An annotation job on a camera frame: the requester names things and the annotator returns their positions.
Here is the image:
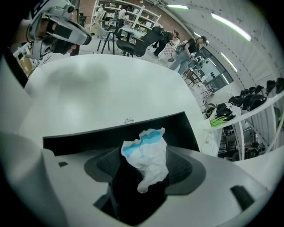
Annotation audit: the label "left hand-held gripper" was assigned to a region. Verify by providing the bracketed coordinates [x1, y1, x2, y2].
[28, 0, 93, 60]

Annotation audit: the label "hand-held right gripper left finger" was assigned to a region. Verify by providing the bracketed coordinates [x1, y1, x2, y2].
[84, 146, 122, 184]

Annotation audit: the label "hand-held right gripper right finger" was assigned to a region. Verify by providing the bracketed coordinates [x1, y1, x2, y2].
[165, 145, 206, 196]

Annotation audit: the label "black tray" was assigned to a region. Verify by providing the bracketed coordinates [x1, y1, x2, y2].
[42, 111, 200, 191]

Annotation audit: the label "person's left forearm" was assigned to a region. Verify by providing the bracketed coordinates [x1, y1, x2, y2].
[12, 17, 31, 43]

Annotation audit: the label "person's left hand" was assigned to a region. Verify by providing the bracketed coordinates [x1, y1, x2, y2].
[35, 18, 79, 55]

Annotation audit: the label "grey shell chair black legs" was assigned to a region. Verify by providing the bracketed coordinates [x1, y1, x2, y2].
[97, 21, 122, 55]

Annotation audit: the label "white tissue packet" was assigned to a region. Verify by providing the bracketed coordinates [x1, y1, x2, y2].
[200, 128, 223, 157]

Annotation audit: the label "small green potted plant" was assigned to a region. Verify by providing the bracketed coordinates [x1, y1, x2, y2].
[209, 116, 233, 128]

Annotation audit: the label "black office chair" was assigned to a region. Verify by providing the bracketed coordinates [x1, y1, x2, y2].
[116, 26, 165, 59]

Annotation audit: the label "white open shelving unit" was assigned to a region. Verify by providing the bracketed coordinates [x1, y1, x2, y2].
[92, 0, 162, 37]

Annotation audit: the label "white metal shelf rack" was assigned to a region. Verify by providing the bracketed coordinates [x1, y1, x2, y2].
[206, 88, 284, 160]

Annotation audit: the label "row of black bags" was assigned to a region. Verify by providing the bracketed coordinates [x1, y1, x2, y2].
[215, 77, 284, 122]

